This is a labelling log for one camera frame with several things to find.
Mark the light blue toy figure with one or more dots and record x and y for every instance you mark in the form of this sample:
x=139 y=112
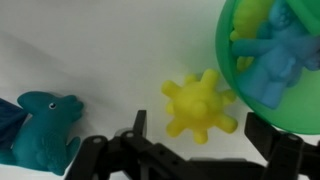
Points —
x=278 y=58

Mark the green plastic bowl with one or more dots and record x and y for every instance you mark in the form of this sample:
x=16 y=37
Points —
x=300 y=106

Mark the yellow-green rubber toy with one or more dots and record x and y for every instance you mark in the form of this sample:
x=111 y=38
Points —
x=248 y=25

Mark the blue soft block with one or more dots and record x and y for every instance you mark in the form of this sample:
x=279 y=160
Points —
x=8 y=123

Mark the green toy block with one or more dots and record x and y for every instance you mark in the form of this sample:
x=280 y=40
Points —
x=308 y=15

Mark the yellow spiky toy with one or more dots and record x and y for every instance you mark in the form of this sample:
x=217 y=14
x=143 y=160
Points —
x=199 y=106

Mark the teal squirrel toy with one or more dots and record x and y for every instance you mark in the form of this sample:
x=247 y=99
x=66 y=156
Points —
x=43 y=133

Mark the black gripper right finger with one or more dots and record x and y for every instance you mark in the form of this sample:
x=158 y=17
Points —
x=283 y=150

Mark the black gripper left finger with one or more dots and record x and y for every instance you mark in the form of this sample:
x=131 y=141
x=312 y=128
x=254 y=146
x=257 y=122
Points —
x=110 y=153

